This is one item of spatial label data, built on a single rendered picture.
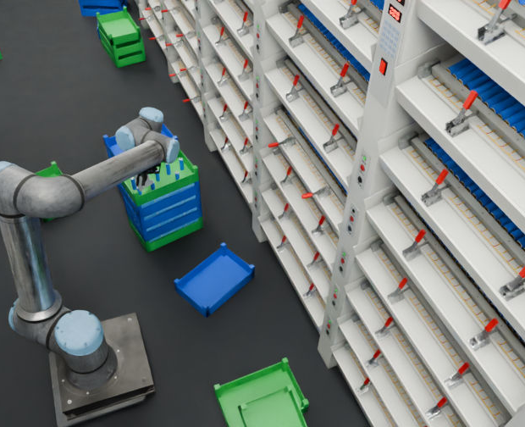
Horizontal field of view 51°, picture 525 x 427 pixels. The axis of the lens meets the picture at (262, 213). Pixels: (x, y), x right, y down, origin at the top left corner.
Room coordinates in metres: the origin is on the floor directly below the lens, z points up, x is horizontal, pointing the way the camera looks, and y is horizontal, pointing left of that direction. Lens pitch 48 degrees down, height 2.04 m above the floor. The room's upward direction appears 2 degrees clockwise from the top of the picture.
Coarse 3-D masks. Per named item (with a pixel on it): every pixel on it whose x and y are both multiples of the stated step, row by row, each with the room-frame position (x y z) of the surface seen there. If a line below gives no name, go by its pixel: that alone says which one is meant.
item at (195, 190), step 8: (120, 184) 1.71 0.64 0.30; (184, 192) 1.69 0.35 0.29; (192, 192) 1.71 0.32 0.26; (200, 192) 1.73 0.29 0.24; (128, 200) 1.66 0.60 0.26; (168, 200) 1.64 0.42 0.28; (176, 200) 1.66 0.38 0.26; (136, 208) 1.57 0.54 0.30; (144, 208) 1.58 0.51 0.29; (152, 208) 1.60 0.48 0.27; (160, 208) 1.62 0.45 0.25; (144, 216) 1.57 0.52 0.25
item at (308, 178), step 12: (264, 108) 1.64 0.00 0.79; (276, 108) 1.65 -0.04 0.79; (264, 120) 1.63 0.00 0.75; (276, 120) 1.62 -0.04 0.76; (276, 132) 1.56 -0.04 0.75; (288, 132) 1.55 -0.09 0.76; (288, 156) 1.44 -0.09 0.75; (300, 156) 1.43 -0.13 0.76; (300, 168) 1.37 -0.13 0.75; (312, 168) 1.36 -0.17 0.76; (324, 168) 1.35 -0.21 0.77; (312, 180) 1.31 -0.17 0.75; (324, 204) 1.21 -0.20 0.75; (336, 204) 1.20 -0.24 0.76; (336, 216) 1.15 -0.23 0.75; (336, 228) 1.11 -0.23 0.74
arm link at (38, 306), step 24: (0, 168) 1.09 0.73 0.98; (0, 192) 1.03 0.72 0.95; (0, 216) 1.02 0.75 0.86; (24, 216) 1.03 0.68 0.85; (24, 240) 1.01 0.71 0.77; (24, 264) 0.99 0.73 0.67; (24, 288) 0.98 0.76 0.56; (48, 288) 1.01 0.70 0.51; (24, 312) 0.96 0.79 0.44; (48, 312) 0.97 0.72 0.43
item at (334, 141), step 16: (272, 64) 1.65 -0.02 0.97; (288, 64) 1.62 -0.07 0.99; (272, 80) 1.59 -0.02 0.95; (288, 80) 1.57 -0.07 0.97; (304, 80) 1.53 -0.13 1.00; (288, 96) 1.49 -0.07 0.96; (304, 96) 1.48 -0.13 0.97; (320, 96) 1.45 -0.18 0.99; (304, 112) 1.41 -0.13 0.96; (320, 112) 1.40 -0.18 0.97; (304, 128) 1.35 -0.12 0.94; (320, 128) 1.33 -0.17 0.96; (336, 128) 1.24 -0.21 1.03; (320, 144) 1.27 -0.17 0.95; (336, 144) 1.24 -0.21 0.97; (352, 144) 1.22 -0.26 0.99; (336, 160) 1.19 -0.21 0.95; (352, 160) 1.18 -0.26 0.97; (336, 176) 1.17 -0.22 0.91
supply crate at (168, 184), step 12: (180, 156) 1.86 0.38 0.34; (192, 168) 1.73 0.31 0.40; (156, 180) 1.72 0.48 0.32; (168, 180) 1.72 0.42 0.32; (180, 180) 1.68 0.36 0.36; (192, 180) 1.71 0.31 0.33; (132, 192) 1.64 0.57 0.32; (144, 192) 1.64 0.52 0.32; (156, 192) 1.61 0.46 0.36; (168, 192) 1.64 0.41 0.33
